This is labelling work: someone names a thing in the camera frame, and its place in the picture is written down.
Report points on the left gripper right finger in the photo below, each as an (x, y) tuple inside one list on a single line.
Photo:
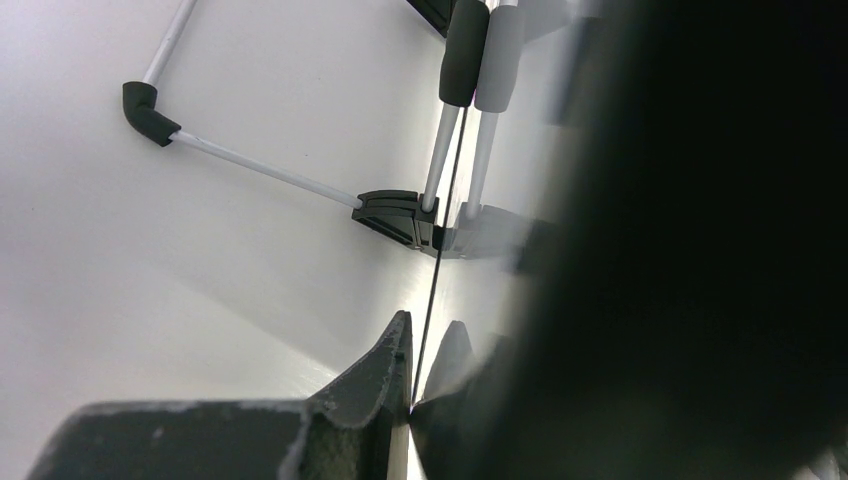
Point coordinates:
[(457, 437)]

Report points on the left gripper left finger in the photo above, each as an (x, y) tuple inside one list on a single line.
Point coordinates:
[(355, 427)]

